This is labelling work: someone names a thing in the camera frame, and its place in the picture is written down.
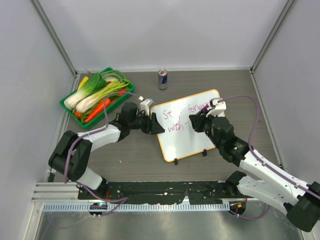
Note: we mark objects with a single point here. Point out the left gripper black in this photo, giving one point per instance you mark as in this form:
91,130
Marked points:
152,126

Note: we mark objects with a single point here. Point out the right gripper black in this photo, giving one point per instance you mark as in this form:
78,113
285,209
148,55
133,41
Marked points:
198,120

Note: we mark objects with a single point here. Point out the whiteboard with orange frame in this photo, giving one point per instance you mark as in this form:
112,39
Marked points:
179,139

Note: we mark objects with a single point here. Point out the white marker with magenta cap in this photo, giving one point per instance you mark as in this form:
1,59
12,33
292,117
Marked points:
207,107

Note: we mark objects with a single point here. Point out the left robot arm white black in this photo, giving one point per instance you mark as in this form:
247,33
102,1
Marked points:
71,155

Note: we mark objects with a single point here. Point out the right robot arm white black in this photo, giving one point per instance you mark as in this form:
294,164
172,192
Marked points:
298,200

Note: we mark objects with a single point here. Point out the black whiteboard foot clip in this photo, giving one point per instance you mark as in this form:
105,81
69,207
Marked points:
176,162
204,153

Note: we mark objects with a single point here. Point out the red tomato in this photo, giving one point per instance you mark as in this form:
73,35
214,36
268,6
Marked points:
122,92

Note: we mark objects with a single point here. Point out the silver blue drink can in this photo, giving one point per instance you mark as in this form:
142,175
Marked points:
162,79

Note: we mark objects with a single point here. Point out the orange carrot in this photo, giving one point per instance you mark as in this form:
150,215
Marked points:
98,109

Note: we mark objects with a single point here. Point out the green plastic basket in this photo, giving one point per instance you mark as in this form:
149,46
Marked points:
109,74

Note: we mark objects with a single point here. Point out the bok choy right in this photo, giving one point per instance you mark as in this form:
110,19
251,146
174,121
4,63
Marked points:
88,102

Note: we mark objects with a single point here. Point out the bok choy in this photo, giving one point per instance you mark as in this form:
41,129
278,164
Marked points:
88,102
91,86

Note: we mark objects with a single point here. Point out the bok choy left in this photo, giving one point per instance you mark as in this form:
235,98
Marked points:
91,86

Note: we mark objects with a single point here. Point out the yellow vegetable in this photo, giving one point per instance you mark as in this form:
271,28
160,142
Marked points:
83,81

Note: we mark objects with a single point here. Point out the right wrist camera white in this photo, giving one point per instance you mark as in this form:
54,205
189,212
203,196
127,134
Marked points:
217,106

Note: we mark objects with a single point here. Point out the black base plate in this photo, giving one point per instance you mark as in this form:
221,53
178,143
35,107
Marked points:
162,192

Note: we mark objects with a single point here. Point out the white slotted cable duct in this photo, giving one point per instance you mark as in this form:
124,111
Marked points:
95,207

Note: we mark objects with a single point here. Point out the aluminium rail left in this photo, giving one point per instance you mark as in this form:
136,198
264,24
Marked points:
55,192

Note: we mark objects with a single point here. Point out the aluminium frame post right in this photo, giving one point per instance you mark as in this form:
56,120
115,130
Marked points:
284,13

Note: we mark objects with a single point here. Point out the aluminium frame post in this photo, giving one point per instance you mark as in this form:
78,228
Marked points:
53,35
284,13

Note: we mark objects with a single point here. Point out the aluminium frame post left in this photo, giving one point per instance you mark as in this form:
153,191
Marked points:
53,35

